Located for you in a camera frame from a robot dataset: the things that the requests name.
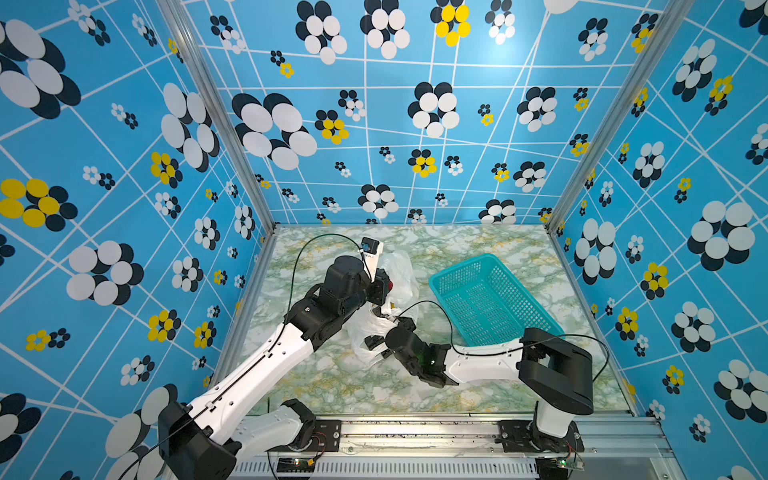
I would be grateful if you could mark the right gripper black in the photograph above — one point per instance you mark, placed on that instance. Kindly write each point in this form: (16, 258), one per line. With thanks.
(372, 342)

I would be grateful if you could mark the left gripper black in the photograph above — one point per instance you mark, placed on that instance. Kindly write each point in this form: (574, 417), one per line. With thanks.
(380, 282)

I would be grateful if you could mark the white plastic bag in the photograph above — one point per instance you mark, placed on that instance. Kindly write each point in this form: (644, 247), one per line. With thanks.
(369, 326)

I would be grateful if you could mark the teal plastic basket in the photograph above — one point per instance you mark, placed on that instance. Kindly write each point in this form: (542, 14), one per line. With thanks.
(487, 304)

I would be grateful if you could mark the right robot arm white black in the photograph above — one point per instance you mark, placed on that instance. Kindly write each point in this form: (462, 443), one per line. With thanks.
(557, 371)

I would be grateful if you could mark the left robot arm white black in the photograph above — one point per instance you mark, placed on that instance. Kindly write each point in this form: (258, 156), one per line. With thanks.
(210, 436)

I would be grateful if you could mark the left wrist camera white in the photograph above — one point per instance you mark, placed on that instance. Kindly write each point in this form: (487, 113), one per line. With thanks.
(371, 250)

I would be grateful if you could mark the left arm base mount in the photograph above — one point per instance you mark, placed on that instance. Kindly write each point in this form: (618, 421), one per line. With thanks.
(324, 437)

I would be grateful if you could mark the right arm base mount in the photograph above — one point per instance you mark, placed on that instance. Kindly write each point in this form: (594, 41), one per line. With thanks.
(522, 436)

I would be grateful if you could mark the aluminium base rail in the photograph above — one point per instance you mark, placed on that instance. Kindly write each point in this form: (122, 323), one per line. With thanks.
(463, 446)

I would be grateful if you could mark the right aluminium corner post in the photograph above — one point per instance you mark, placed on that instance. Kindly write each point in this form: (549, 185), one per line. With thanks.
(671, 20)

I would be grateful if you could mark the aluminium corner post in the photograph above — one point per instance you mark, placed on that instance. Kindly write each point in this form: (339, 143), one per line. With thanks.
(671, 20)
(181, 29)

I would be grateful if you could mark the left aluminium corner post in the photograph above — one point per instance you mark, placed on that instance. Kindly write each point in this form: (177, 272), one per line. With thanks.
(181, 29)

